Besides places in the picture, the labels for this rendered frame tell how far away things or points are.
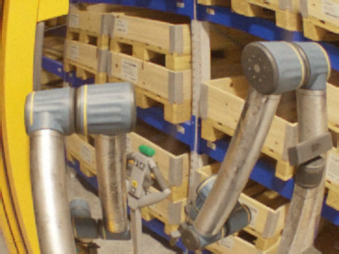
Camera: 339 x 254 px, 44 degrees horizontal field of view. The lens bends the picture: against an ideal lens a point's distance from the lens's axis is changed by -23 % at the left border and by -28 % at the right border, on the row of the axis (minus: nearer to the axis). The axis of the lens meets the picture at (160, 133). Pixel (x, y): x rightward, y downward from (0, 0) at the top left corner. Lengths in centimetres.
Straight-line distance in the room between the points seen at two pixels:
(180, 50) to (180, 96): 31
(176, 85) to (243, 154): 192
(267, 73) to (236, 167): 35
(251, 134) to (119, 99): 39
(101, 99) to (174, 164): 206
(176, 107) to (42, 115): 197
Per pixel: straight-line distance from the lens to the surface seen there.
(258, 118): 137
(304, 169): 88
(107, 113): 150
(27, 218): 190
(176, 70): 332
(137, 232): 269
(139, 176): 253
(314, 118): 146
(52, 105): 151
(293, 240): 96
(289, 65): 128
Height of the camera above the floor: 247
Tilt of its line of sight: 23 degrees down
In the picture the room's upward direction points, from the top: 1 degrees clockwise
